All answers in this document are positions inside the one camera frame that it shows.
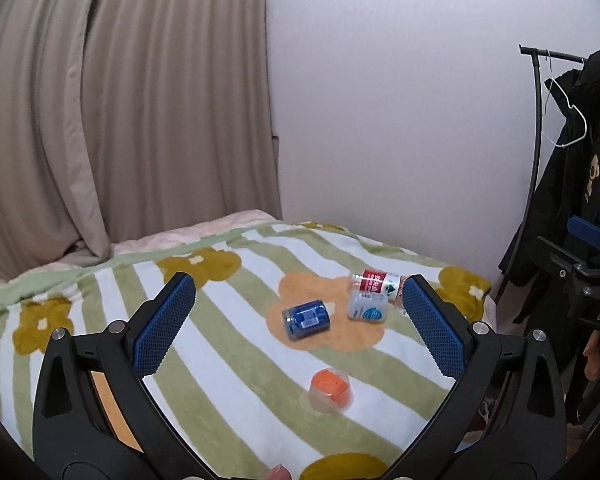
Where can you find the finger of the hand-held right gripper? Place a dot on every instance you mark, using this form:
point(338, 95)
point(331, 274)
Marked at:
point(587, 232)

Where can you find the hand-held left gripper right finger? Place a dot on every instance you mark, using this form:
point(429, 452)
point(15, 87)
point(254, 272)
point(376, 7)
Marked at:
point(435, 332)

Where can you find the black jacket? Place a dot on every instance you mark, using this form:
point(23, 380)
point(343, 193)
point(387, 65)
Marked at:
point(580, 170)

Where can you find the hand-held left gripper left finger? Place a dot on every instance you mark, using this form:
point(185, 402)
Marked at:
point(162, 325)

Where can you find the striped floral blanket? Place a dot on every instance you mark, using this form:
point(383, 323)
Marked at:
point(240, 360)

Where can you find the orange plastic cup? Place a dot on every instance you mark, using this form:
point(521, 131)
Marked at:
point(330, 390)

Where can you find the black clothes rack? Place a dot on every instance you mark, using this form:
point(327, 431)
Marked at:
point(530, 160)

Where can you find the blue small jar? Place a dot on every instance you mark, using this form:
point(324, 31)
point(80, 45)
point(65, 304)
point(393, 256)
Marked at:
point(306, 319)

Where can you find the person's right hand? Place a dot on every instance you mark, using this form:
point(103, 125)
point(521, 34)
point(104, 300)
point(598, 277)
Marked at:
point(592, 357)

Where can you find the white bottle with blue label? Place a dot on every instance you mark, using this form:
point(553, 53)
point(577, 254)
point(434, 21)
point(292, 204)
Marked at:
point(367, 306)

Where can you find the beige curtain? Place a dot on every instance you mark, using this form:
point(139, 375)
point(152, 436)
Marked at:
point(120, 110)

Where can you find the cream duvet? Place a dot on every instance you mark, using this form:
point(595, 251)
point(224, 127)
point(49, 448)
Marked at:
point(145, 240)

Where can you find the red label bottle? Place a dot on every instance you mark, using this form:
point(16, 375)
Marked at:
point(377, 282)

